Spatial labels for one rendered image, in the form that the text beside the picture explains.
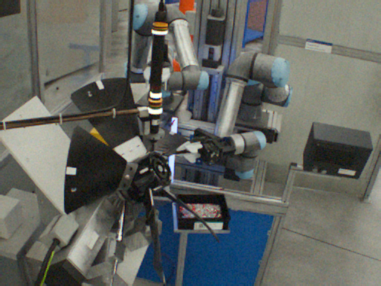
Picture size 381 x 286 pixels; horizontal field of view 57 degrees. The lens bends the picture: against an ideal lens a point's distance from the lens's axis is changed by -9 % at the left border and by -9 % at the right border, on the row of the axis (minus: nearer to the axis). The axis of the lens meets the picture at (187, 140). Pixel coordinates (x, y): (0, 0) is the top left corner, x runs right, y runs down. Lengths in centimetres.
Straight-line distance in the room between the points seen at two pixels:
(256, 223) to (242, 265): 30
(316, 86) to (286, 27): 52
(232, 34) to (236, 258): 118
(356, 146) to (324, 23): 152
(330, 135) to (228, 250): 81
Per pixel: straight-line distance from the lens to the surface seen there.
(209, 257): 205
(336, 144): 158
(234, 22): 210
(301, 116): 315
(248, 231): 190
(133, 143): 124
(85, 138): 100
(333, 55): 301
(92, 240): 111
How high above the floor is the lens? 188
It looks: 29 degrees down
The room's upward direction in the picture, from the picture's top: 5 degrees clockwise
